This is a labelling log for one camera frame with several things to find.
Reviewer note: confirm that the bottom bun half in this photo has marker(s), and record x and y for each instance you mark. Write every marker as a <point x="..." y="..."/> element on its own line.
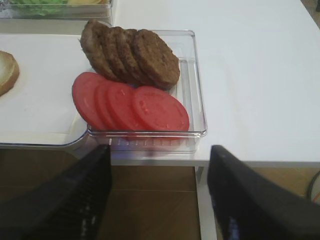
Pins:
<point x="9" y="72"/>

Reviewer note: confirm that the brown burger patty back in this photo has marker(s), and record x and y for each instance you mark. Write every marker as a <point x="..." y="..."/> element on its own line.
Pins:
<point x="91" y="44"/>

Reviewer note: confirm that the brown burger patty front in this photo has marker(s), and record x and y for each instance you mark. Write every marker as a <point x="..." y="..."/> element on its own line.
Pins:
<point x="156" y="59"/>

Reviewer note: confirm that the clear lettuce and cheese container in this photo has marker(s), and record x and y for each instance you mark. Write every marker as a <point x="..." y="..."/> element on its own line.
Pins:
<point x="71" y="19"/>

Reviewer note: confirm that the red tomato slice front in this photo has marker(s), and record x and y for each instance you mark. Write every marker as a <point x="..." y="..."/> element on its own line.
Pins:
<point x="159" y="111"/>

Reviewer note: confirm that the brown burger patty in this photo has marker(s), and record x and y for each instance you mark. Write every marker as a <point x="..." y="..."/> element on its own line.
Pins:
<point x="124" y="39"/>
<point x="109" y="45"/>
<point x="156" y="59"/>
<point x="91" y="44"/>

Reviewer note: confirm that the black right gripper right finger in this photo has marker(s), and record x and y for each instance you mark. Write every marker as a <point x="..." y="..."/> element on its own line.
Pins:
<point x="248" y="206"/>

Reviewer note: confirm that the clear patty and tomato container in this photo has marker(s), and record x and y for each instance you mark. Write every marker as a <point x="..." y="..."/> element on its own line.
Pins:
<point x="187" y="91"/>

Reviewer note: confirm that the silver metal tray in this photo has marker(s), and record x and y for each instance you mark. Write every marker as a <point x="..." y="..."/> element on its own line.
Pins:
<point x="39" y="109"/>

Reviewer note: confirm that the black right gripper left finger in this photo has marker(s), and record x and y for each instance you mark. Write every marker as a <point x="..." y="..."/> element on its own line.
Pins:
<point x="68" y="207"/>

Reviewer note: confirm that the green lettuce pile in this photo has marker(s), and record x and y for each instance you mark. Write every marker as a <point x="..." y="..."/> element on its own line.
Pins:
<point x="37" y="7"/>

